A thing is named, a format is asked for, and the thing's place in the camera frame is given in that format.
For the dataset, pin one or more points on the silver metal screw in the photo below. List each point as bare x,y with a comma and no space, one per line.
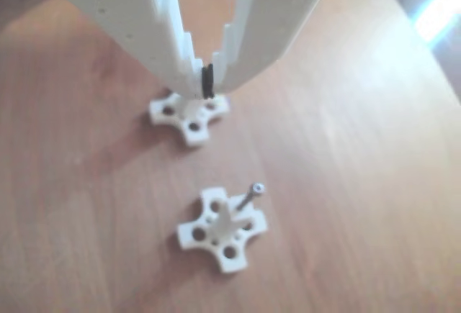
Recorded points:
248,198

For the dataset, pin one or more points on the white cross-base post stand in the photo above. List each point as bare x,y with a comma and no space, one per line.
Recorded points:
196,133
230,252

